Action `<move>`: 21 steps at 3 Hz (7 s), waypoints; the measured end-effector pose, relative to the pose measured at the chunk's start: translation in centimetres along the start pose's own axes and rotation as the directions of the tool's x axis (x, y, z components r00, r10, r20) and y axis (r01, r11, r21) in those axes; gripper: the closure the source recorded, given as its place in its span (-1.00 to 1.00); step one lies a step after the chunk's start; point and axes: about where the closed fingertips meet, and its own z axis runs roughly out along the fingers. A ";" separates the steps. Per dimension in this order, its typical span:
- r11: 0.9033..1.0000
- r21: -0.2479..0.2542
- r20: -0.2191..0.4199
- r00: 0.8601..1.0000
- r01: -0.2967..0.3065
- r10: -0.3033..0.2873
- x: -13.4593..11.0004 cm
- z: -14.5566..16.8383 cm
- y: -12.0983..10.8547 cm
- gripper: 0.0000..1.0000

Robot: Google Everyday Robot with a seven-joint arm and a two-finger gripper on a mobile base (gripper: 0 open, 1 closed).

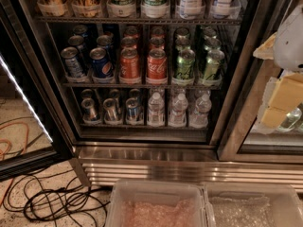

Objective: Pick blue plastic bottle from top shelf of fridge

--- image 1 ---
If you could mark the top wire shelf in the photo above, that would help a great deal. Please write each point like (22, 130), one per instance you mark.
(137, 21)

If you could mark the clear water bottle right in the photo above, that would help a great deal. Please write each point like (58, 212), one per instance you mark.
(199, 116)

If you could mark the green soda can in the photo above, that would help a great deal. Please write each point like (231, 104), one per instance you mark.
(184, 64)
(213, 62)

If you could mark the blue pepsi can front left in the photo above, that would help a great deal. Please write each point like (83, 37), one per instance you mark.
(72, 62)

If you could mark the green soda can front right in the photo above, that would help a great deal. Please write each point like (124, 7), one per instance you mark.
(213, 62)

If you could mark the clear bin white bubble wrap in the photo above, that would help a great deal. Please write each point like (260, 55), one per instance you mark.
(252, 205)

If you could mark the red coca-cola can front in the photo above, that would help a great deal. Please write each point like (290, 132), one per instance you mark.
(157, 64)

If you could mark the clear water bottle middle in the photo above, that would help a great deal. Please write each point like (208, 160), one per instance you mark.
(177, 114)

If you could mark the clear water bottle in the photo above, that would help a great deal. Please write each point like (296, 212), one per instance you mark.
(156, 111)
(177, 114)
(199, 116)

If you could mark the blue pepsi can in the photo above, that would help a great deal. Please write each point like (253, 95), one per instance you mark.
(72, 62)
(101, 64)

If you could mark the clear bin pink bubble wrap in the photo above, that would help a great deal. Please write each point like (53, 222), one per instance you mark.
(156, 204)

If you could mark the small energy drink can middle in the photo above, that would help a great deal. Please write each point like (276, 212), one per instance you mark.
(111, 110)

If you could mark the middle wire shelf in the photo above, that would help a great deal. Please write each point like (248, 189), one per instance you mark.
(141, 86)

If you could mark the green white soda bottle right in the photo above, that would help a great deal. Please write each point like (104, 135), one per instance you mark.
(155, 8)

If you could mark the clear water bottle left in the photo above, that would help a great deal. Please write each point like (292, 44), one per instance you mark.
(156, 111)

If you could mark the wire shelf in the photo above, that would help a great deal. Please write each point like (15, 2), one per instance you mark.
(137, 21)
(141, 86)

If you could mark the orange soda can front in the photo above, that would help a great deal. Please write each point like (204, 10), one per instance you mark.
(129, 64)

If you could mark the small blue energy drink can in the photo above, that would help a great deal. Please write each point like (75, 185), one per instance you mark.
(133, 109)

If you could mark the closed glass fridge door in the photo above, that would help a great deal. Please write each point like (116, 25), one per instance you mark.
(263, 85)

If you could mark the steel fridge base grille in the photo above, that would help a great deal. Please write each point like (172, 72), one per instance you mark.
(104, 166)

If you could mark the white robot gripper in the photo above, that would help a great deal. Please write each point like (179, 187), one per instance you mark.
(290, 46)

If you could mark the open glass fridge door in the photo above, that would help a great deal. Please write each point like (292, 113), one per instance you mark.
(26, 121)

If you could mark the small energy drink can left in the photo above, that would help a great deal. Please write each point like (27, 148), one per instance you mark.
(90, 110)

